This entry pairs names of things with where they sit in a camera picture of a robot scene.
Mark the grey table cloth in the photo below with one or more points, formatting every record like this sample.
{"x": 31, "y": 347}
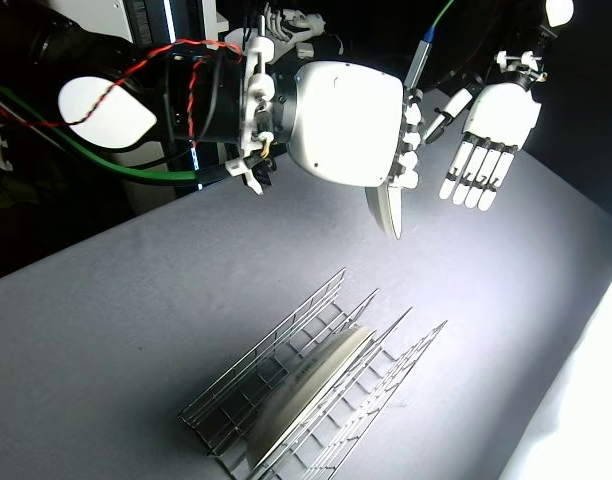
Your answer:
{"x": 111, "y": 325}

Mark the white stand base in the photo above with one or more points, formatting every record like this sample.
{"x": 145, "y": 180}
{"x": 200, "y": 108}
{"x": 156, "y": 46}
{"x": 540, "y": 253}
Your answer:
{"x": 234, "y": 39}

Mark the white cabinet with black strip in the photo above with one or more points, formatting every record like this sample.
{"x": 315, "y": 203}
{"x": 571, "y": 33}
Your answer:
{"x": 96, "y": 15}

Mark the white backdrop sheet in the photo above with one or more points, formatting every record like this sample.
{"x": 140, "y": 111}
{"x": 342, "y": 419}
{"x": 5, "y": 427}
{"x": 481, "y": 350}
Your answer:
{"x": 586, "y": 400}

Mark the small white adapter box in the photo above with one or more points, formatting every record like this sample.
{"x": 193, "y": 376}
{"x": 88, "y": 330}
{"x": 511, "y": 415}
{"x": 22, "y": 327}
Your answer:
{"x": 305, "y": 50}

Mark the spare white robot hand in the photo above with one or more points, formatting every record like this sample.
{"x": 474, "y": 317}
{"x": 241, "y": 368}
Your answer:
{"x": 301, "y": 22}

